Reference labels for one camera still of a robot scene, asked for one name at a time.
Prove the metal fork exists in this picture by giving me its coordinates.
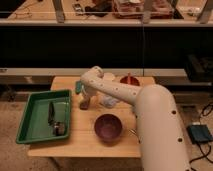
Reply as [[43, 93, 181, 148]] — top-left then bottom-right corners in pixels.
[[129, 129, 137, 136]]

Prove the green sponge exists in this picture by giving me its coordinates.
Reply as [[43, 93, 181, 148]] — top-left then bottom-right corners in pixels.
[[75, 80, 82, 94]]

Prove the red bowl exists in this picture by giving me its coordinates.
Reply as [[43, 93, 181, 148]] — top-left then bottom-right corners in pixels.
[[120, 74, 140, 86]]

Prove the dark knife in tray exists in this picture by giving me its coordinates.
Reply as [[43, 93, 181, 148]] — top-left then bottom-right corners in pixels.
[[48, 102, 54, 125]]

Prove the green plastic tray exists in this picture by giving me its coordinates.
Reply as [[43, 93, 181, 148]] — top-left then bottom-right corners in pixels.
[[16, 90, 71, 144]]

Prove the wooden table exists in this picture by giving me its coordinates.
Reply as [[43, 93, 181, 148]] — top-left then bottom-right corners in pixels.
[[27, 76, 158, 159]]

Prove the small dark object in tray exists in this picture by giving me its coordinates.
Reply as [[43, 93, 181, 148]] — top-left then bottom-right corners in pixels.
[[53, 122, 65, 136]]

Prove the blue foot pedal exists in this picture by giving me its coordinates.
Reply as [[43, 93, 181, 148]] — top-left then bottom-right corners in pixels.
[[187, 125, 213, 144]]

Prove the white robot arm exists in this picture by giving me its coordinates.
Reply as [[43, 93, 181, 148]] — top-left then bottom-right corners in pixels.
[[80, 66, 191, 171]]

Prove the purple bowl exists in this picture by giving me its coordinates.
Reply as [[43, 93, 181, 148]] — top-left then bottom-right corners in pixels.
[[94, 114, 123, 142]]

